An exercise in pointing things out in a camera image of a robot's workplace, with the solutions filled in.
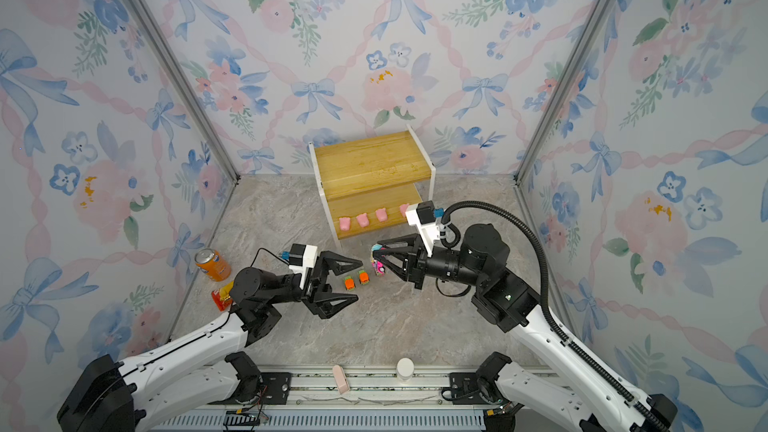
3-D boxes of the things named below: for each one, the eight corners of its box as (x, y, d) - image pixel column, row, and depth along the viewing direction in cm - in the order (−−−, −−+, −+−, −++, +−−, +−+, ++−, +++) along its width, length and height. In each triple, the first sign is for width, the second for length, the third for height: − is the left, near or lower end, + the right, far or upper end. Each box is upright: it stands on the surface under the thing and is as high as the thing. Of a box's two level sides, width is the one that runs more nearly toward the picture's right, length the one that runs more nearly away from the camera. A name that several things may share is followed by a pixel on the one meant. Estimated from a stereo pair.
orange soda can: (209, 283, 94) (191, 265, 85) (216, 266, 98) (199, 248, 89) (228, 283, 94) (212, 265, 85) (234, 267, 98) (219, 248, 89)
